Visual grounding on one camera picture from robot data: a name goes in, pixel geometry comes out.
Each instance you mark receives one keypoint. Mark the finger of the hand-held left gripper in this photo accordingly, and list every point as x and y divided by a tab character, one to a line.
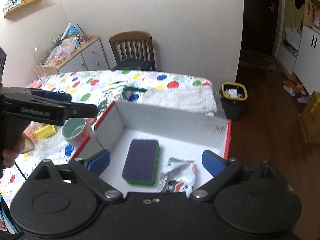
82	111
56	96

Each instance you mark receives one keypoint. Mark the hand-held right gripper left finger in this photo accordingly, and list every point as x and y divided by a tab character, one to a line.
100	160

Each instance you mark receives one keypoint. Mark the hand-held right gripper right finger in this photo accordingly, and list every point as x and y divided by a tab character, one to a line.
212	161

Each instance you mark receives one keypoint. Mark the red white cardboard box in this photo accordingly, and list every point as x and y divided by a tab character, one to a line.
175	120

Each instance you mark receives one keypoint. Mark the person's left hand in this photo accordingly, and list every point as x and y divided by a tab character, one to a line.
12	155

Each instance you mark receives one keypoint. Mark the pink plastic bag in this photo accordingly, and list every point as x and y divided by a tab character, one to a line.
33	84

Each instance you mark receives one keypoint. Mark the ceramic mug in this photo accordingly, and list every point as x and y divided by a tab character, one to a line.
75	138

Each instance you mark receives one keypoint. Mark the crumpled printed plastic wrapper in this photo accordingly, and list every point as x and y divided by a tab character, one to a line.
180	173

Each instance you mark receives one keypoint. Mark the white green-trimmed cloth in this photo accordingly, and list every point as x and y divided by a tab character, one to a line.
112	90

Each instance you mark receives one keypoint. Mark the yellow cloth roll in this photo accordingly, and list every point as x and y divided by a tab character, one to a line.
45	132

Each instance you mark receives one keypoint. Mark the purple green sponge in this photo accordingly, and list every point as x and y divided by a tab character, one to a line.
141	160

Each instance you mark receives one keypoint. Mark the clear plastic bag of snacks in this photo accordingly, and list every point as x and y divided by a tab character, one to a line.
58	55

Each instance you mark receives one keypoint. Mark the clear glass dome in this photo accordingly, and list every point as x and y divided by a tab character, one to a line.
37	55

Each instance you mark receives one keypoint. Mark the wood-topped grey cabinet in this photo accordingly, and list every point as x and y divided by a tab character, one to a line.
87	57

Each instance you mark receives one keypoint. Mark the black yellow-rimmed trash bin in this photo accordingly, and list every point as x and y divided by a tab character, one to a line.
233	107

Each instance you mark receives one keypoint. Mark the white stick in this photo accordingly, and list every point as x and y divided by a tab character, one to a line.
66	31

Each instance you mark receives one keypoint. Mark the blue bowl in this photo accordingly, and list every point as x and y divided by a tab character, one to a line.
73	31

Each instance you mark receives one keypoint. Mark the white towel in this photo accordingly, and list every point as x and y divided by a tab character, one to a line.
180	100

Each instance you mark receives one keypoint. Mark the balloon print tablecloth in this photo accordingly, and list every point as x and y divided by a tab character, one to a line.
160	77

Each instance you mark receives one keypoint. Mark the wooden chair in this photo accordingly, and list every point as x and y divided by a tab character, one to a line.
130	36

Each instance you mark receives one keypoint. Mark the purple slipper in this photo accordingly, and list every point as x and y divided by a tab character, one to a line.
288	91
303	99

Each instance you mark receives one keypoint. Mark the brown cardboard box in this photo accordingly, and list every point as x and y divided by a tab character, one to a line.
311	120

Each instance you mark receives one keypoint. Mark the striped clothing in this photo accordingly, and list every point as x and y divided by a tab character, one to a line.
7	217

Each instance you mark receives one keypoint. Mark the doormat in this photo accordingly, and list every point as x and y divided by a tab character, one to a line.
261	63

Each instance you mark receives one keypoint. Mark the orange slippers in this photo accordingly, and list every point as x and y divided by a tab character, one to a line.
293	85

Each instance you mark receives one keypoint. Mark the white cabinet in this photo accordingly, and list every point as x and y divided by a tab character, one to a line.
307	65

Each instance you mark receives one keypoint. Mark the white paper bag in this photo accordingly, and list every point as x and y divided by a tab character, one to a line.
292	38

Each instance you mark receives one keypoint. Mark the dark door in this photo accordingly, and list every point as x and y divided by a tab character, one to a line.
260	17

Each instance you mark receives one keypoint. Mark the clear acrylic frame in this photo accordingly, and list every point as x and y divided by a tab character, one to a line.
83	36

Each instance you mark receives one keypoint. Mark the wooden wall shelf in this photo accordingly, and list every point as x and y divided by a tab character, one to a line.
25	6

